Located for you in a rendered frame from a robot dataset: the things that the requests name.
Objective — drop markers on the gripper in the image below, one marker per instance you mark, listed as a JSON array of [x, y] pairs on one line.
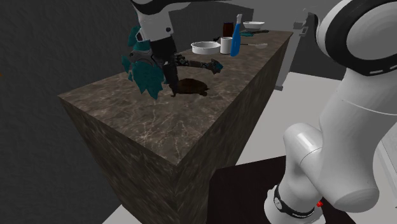
[[163, 49]]

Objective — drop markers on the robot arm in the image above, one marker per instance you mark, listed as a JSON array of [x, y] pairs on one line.
[[347, 130]]

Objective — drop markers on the teal spiky toy figure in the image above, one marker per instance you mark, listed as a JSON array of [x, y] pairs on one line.
[[149, 77]]

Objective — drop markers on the white shallow round pan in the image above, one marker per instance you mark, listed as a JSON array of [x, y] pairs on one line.
[[204, 48]]

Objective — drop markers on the dark brown turtle figure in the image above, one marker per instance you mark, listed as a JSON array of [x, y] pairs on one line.
[[192, 86]]

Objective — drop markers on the white cup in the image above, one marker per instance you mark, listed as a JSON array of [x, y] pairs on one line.
[[226, 46]]

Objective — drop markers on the blue spray bottle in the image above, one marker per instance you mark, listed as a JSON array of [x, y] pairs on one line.
[[235, 40]]

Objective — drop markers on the teal and black kitchen tool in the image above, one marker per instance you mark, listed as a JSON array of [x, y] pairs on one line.
[[248, 34]]

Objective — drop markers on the white bowl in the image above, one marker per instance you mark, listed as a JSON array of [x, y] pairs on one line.
[[253, 25]]

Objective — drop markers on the silver spoon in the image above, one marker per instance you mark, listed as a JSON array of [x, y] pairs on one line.
[[260, 45]]

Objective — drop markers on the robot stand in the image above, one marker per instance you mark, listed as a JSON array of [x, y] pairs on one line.
[[242, 192]]

